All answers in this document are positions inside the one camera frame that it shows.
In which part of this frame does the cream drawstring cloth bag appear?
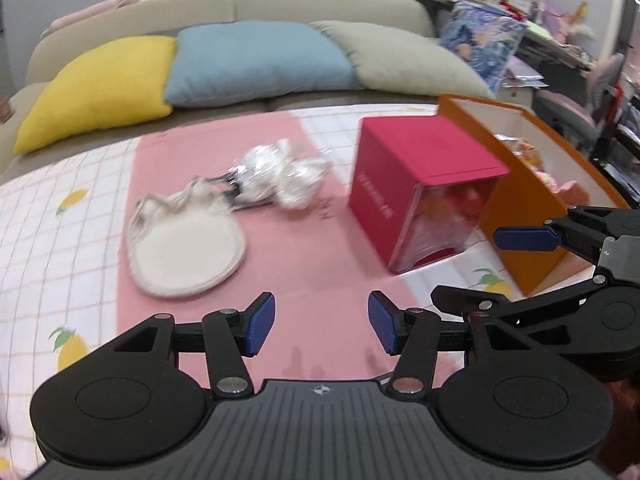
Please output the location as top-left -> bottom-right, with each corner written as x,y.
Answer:
126,178 -> 246,299

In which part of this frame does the silver foil bundle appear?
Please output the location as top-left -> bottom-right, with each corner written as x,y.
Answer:
217,139 -> 331,211

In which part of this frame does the pink white crochet pouch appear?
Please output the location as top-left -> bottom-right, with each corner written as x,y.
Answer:
535,171 -> 591,207

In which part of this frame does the orange cardboard box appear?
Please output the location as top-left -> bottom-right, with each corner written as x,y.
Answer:
437,94 -> 629,296

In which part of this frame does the red cube container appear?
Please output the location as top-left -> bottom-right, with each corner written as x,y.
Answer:
348,115 -> 509,274

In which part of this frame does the pink office chair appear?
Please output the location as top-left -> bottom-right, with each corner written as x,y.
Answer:
533,53 -> 629,164

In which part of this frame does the checked pink tablecloth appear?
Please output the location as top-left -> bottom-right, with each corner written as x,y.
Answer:
1,104 -> 520,477

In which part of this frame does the blue anime print pillow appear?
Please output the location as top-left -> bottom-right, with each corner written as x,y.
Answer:
438,1 -> 527,94

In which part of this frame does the grey-green cushion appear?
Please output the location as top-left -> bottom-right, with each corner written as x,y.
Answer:
311,21 -> 494,99

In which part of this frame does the cluttered desk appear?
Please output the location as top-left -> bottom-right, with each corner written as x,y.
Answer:
406,0 -> 616,79

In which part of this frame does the blue cushion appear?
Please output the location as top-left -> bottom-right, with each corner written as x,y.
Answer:
164,21 -> 362,108

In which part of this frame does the yellow cushion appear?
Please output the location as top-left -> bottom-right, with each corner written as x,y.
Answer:
14,36 -> 177,154

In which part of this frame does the beige fabric sofa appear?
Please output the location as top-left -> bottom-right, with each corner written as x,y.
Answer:
0,0 -> 501,181

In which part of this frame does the pink plush on sofa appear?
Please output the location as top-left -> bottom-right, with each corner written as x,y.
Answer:
40,0 -> 142,39

